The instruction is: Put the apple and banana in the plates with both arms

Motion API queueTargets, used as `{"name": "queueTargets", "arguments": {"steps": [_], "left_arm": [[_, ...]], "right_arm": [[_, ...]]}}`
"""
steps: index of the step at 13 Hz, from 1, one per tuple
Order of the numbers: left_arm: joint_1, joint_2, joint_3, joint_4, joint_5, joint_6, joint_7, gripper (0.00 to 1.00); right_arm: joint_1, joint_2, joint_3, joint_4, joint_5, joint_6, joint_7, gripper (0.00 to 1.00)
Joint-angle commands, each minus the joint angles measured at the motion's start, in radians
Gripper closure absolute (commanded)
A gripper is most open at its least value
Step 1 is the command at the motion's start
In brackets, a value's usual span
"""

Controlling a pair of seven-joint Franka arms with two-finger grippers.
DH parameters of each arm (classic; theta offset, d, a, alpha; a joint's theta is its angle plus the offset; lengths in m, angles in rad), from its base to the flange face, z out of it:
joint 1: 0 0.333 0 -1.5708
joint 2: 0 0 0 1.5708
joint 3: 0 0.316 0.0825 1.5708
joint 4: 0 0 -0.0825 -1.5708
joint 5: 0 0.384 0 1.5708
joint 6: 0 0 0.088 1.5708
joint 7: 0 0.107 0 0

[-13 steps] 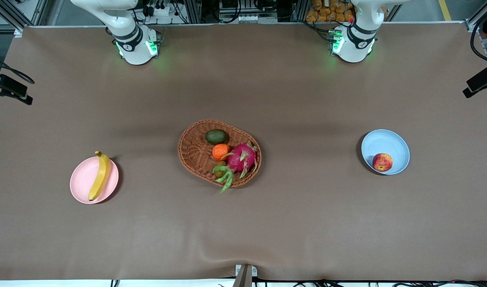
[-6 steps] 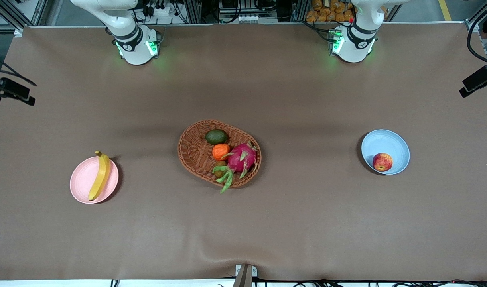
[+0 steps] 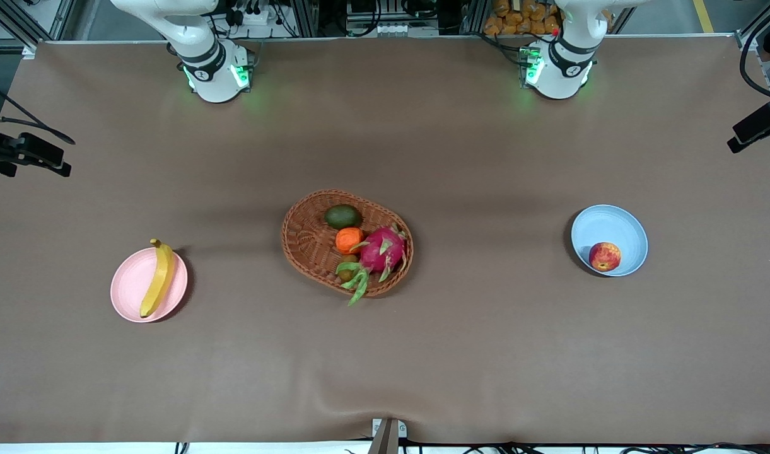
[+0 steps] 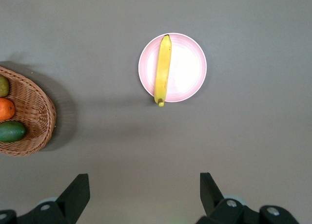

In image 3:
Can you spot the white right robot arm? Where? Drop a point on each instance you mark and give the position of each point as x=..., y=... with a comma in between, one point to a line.
x=208, y=75

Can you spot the grey electronics box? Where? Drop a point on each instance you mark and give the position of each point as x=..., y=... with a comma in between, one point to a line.
x=391, y=28

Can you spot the aluminium frame post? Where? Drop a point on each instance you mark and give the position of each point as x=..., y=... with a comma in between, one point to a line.
x=753, y=28
x=19, y=22

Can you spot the white power strip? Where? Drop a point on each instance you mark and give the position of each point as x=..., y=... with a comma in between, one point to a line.
x=252, y=16

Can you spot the pink plate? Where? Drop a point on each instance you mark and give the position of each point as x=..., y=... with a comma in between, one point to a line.
x=129, y=287

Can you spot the pink dragon fruit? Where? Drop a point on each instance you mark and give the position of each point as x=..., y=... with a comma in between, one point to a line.
x=381, y=249

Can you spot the red yellow apple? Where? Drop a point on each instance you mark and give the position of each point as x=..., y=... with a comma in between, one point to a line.
x=605, y=256

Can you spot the light blue plate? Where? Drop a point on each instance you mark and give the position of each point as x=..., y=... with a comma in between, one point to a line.
x=612, y=224

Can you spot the brown wicker basket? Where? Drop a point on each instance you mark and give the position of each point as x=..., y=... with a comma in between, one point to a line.
x=303, y=243

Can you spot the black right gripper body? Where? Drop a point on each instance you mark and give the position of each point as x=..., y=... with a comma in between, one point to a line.
x=6, y=151

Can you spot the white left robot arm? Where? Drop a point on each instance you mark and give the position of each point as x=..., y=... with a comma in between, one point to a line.
x=558, y=72

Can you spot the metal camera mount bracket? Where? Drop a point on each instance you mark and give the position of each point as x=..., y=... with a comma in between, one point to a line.
x=388, y=435

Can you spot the orange tangerine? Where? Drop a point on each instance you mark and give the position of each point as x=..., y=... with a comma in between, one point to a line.
x=348, y=239

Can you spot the yellow banana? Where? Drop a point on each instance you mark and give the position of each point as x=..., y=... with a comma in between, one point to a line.
x=161, y=277

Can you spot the green avocado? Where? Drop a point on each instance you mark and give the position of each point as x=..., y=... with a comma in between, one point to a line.
x=342, y=216

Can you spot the bag of orange items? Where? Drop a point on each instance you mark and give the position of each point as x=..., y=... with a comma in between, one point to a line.
x=517, y=19

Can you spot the brown kiwi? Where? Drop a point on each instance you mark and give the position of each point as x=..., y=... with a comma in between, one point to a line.
x=349, y=258

